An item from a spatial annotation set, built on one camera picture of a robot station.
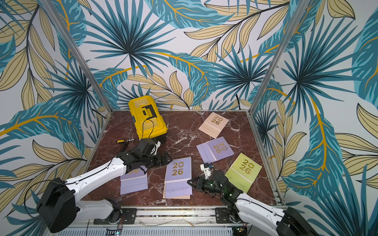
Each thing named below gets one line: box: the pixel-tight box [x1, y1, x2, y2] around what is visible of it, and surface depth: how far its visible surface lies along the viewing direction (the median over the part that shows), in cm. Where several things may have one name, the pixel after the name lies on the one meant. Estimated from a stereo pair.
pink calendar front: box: [162, 184, 193, 200], surface depth 78 cm
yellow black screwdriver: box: [117, 138, 135, 144], surface depth 102 cm
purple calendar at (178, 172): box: [164, 156, 193, 199], surface depth 81 cm
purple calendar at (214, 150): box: [195, 136, 235, 164], surface depth 99 cm
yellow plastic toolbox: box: [127, 95, 169, 144], surface depth 94 cm
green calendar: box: [224, 152, 263, 194], surface depth 90 cm
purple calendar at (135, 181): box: [120, 165, 149, 196], surface depth 84 cm
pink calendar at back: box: [197, 111, 230, 140], surface depth 112 cm
